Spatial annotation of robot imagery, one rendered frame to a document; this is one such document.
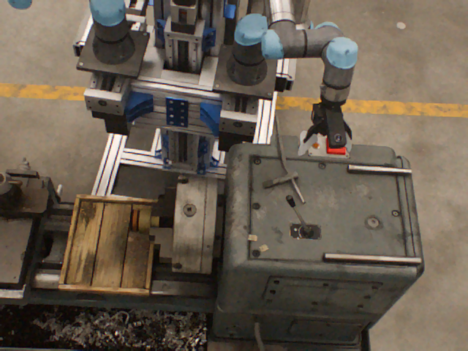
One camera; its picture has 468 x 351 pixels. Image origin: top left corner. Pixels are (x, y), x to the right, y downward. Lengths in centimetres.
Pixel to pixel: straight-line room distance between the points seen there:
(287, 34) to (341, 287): 78
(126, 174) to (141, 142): 21
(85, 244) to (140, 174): 98
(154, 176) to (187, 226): 129
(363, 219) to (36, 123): 224
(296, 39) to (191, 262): 74
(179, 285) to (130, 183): 106
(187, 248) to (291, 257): 32
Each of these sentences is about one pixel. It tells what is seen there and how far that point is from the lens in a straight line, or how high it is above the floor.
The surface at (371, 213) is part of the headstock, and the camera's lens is 183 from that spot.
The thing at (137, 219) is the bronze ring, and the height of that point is 111.
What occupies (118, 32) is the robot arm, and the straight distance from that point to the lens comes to 212.
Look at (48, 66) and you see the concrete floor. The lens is 382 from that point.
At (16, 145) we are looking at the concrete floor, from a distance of 349.
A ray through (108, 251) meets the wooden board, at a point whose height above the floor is 89.
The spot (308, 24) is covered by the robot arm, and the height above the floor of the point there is 141.
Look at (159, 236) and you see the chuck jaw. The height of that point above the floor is 110.
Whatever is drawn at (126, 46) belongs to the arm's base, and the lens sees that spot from 218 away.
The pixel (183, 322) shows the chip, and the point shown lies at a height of 56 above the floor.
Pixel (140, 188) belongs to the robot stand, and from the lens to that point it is 299.
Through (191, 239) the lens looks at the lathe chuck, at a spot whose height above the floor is 119.
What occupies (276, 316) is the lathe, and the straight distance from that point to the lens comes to 210.
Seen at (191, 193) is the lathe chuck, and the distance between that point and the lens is 179.
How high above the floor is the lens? 280
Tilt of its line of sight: 59 degrees down
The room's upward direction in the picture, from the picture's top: 9 degrees clockwise
